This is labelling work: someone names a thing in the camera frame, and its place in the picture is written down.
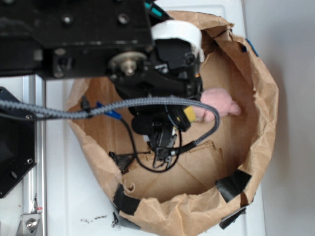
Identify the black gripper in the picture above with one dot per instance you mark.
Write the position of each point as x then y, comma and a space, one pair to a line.
171, 69

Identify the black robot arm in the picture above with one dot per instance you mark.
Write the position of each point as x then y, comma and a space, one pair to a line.
65, 39

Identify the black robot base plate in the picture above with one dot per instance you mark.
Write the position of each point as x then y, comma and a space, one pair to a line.
17, 147

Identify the aluminium extrusion rail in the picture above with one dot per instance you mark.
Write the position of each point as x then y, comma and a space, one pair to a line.
34, 183

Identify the metal corner bracket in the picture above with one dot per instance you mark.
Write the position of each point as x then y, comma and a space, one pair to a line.
30, 225

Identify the yellow sponge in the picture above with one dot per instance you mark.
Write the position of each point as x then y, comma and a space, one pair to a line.
190, 114

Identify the brown paper bag basket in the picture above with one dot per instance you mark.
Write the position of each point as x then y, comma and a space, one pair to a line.
213, 180

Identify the pink plush bunny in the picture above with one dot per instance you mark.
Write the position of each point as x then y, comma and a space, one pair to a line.
219, 99

